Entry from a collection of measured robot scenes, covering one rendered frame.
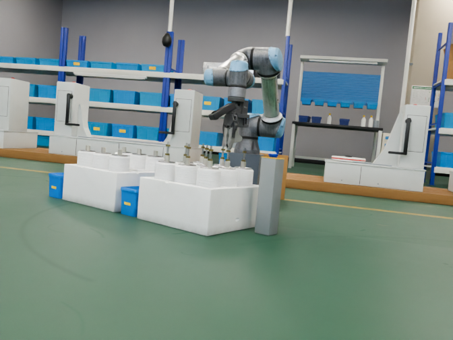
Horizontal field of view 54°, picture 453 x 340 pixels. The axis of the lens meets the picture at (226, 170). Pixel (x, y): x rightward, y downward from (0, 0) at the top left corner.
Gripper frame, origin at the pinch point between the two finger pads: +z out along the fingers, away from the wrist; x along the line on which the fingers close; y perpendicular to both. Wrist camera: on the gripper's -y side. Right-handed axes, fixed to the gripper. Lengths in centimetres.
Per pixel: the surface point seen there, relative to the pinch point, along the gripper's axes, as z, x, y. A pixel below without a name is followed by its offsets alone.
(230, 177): 12.6, -4.7, -0.1
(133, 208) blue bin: 30.7, 25.5, -29.4
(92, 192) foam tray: 27, 51, -41
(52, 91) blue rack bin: -57, 628, 38
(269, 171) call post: 8.3, -15.3, 11.1
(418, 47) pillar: -184, 332, 560
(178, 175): 13.2, 5.0, -19.2
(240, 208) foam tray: 24.9, -6.7, 4.5
